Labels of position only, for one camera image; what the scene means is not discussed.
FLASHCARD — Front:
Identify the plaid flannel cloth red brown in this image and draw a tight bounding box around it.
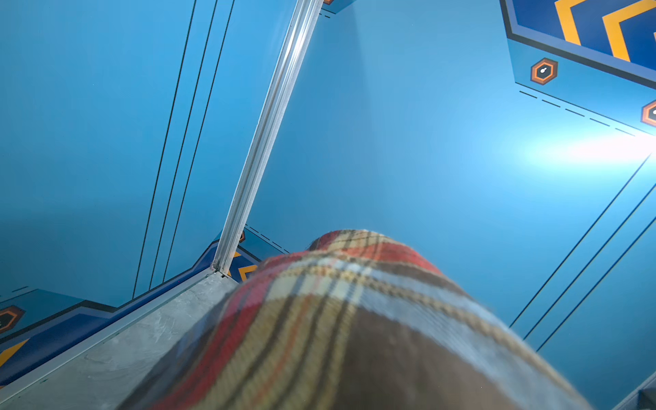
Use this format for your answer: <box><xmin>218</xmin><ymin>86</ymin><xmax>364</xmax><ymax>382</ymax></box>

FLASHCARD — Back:
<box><xmin>121</xmin><ymin>230</ymin><xmax>589</xmax><ymax>409</ymax></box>

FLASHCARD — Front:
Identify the right aluminium corner post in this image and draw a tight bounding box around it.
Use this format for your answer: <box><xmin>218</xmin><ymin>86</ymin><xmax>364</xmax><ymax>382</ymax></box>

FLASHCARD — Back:
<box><xmin>211</xmin><ymin>0</ymin><xmax>323</xmax><ymax>275</ymax></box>

